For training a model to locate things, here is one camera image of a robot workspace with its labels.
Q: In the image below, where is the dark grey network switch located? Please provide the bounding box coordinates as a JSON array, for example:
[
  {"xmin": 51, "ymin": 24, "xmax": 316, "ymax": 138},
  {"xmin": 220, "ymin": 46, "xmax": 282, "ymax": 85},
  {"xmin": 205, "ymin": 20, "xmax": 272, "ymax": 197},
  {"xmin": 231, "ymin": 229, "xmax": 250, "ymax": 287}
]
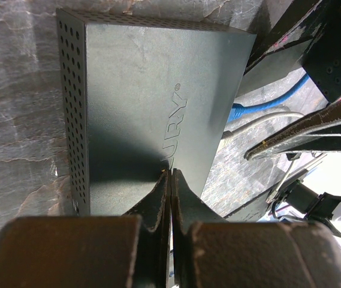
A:
[{"xmin": 56, "ymin": 8, "xmax": 255, "ymax": 216}]

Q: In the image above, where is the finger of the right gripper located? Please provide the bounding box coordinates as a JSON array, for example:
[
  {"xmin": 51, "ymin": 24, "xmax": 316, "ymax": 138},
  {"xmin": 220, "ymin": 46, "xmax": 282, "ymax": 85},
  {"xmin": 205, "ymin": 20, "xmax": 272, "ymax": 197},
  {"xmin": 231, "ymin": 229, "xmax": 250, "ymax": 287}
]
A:
[
  {"xmin": 244, "ymin": 100, "xmax": 341, "ymax": 160},
  {"xmin": 242, "ymin": 1, "xmax": 341, "ymax": 90}
]

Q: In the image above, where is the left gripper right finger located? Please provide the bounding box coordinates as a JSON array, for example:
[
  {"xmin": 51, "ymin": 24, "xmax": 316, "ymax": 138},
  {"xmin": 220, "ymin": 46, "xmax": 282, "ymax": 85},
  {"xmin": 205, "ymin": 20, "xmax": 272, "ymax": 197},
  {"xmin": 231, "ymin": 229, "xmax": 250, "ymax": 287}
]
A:
[{"xmin": 171, "ymin": 169, "xmax": 341, "ymax": 287}]

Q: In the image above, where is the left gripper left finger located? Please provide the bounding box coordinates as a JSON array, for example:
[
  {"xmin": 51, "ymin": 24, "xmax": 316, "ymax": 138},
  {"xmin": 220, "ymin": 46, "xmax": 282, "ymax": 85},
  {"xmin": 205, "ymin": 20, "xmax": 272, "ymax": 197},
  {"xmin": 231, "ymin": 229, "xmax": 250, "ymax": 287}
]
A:
[{"xmin": 0, "ymin": 171, "xmax": 170, "ymax": 287}]

